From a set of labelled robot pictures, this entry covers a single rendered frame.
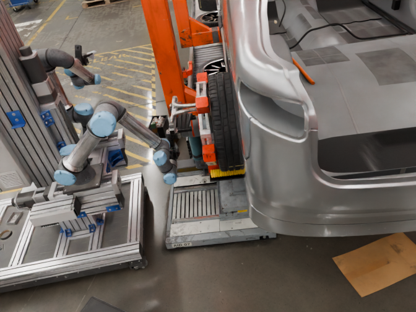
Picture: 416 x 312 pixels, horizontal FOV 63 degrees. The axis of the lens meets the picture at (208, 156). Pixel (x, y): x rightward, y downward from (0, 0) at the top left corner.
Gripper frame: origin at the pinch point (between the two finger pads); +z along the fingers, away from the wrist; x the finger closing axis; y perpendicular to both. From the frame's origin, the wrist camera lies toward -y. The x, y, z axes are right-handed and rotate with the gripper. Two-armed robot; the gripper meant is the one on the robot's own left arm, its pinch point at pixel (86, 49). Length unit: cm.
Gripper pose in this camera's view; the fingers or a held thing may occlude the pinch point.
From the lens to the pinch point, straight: 296.1
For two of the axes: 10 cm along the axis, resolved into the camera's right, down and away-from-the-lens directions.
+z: 1.1, -6.3, 7.7
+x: 9.9, 0.7, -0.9
